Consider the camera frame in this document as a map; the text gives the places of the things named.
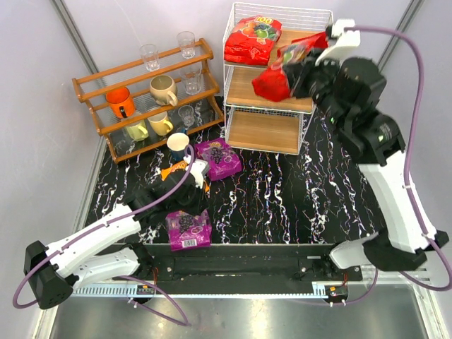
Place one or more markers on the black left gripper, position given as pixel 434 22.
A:
pixel 184 181

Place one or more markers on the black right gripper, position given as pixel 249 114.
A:
pixel 304 75

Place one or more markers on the red candy bag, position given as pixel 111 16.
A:
pixel 252 41
pixel 272 83

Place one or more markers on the purple candy bag front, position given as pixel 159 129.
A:
pixel 187 231

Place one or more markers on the purple candy bag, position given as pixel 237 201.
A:
pixel 187 231
pixel 223 162

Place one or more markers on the orange candy bag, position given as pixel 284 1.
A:
pixel 173 169

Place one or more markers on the purple candy bag back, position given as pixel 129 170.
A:
pixel 223 162

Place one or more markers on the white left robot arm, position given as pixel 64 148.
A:
pixel 54 271

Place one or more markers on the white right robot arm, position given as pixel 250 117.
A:
pixel 347 93

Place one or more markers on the clear glass bottom shelf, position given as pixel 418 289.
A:
pixel 186 113

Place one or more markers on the clear glass shelf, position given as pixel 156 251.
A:
pixel 186 113
pixel 191 78

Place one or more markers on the clear glass middle shelf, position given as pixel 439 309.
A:
pixel 191 78

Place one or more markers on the blue mug white inside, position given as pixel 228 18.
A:
pixel 177 144

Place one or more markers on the yellow mug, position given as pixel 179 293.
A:
pixel 161 124

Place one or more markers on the pale green mug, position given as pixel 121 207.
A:
pixel 137 131

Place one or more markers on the wooden cup rack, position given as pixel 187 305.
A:
pixel 92 89

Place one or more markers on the clear glass top right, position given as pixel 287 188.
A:
pixel 186 41

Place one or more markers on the clear glass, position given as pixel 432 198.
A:
pixel 186 41
pixel 150 57

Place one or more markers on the beige round mug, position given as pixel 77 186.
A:
pixel 163 89

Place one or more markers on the orange mug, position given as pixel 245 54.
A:
pixel 121 102

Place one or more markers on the clear glass top left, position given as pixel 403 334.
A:
pixel 150 57

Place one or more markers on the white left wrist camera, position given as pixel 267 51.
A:
pixel 198 170

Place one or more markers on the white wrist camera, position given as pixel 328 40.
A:
pixel 347 39
pixel 198 170

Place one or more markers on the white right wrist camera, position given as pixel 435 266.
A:
pixel 347 39

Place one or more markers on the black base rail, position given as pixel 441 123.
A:
pixel 293 261

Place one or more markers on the white wire wooden shelf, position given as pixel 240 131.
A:
pixel 252 122

